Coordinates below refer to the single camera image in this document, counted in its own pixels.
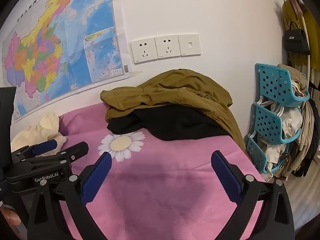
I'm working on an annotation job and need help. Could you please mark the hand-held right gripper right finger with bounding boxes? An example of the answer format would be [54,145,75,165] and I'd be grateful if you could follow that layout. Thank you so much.
[211,150,295,240]

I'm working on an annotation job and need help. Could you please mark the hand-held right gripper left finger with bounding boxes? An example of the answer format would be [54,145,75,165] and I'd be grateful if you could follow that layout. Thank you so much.
[27,152,112,240]

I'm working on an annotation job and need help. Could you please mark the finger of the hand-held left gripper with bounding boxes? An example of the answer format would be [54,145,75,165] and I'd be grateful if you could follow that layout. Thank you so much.
[11,140,58,159]
[25,141,89,166]

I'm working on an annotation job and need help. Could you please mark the cream garment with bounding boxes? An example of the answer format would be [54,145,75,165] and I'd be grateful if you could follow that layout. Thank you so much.
[11,112,67,153]

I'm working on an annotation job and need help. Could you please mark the black garment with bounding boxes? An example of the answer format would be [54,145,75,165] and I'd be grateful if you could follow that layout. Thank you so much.
[107,104,232,142]

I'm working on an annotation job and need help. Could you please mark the olive green pants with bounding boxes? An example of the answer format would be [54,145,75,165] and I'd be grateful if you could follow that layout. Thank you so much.
[100,69,247,153]

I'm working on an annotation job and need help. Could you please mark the beige hanging clothes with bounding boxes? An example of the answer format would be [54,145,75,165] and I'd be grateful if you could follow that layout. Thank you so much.
[291,100,320,178]

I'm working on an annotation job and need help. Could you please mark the person's left hand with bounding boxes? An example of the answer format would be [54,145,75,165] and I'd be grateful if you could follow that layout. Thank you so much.
[0,208,22,231]

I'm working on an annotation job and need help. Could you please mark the white cloth in basket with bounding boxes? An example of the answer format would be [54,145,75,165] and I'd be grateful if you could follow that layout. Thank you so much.
[281,106,303,139]
[264,142,288,173]

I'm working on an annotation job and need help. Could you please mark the pink floral bedsheet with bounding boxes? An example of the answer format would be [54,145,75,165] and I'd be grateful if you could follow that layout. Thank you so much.
[57,104,265,240]

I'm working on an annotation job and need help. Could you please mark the beige cloth in basket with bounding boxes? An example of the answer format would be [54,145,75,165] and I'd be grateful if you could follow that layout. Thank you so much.
[277,64,309,98]

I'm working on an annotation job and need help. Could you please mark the black handbag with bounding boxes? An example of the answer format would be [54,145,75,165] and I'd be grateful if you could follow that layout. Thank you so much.
[282,21,310,55]

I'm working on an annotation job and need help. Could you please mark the yellow hanging garment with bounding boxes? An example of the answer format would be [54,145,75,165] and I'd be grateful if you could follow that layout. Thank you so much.
[282,0,320,68]

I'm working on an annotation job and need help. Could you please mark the colourful wall map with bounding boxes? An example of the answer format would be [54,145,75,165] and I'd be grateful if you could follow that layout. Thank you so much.
[1,0,127,123]

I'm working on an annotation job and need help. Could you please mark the white wall socket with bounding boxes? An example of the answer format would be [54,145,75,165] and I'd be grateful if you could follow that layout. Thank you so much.
[130,38,158,64]
[154,35,181,60]

